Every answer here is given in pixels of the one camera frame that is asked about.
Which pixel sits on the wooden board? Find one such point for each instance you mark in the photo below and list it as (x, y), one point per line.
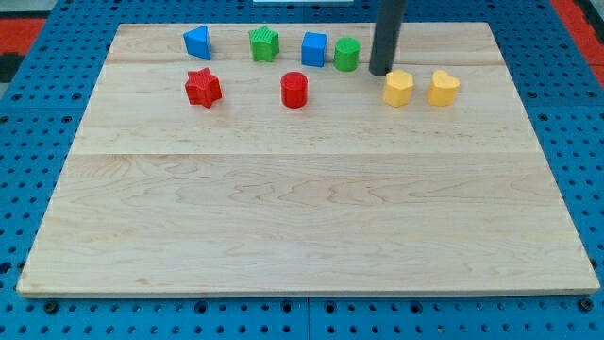
(346, 196)

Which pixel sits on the blue cube block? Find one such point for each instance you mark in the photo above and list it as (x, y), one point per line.
(313, 49)

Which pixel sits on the red cylinder block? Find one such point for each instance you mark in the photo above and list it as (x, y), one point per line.
(294, 90)

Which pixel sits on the green cylinder block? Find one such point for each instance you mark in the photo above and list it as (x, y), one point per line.
(346, 54)

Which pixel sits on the red star block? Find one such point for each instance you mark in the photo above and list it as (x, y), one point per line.
(203, 88)

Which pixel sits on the yellow hexagon block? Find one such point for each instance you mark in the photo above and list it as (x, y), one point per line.
(398, 88)

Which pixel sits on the green star block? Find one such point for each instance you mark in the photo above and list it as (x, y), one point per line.
(264, 43)

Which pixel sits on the yellow heart block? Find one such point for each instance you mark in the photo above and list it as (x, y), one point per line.
(443, 89)

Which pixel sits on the blue triangular prism block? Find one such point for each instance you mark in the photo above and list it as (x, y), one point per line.
(197, 42)

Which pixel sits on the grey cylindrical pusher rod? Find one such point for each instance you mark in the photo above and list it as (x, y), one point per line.
(389, 19)

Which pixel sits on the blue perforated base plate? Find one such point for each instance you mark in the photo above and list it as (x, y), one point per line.
(45, 100)

